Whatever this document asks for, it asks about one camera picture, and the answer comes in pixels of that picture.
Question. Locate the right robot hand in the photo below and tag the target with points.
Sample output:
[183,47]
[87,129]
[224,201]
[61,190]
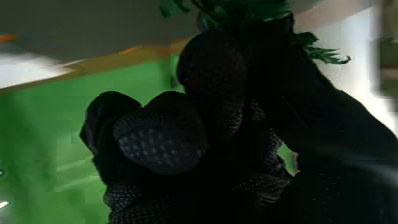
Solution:
[249,140]

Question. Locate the white sheet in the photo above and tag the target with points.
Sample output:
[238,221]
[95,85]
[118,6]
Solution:
[27,68]

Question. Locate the dark mat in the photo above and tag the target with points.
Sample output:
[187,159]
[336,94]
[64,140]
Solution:
[100,23]

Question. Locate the green sprig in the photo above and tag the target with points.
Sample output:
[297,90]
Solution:
[237,7]

